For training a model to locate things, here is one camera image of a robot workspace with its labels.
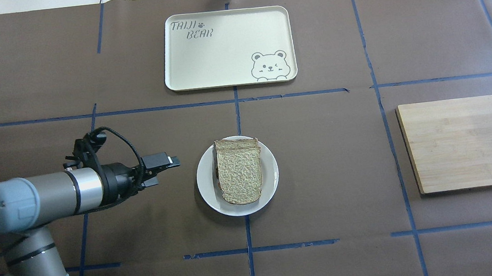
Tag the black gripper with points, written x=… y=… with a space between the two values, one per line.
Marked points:
x=117 y=179

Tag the white round plate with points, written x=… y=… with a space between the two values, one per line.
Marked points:
x=208 y=184

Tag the bread slice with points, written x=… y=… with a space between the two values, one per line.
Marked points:
x=240 y=175
x=235 y=144

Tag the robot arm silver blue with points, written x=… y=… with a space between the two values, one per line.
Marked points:
x=28 y=205

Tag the cream bear tray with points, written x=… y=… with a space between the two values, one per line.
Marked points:
x=246 y=46

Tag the bamboo cutting board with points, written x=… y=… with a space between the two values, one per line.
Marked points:
x=449 y=142

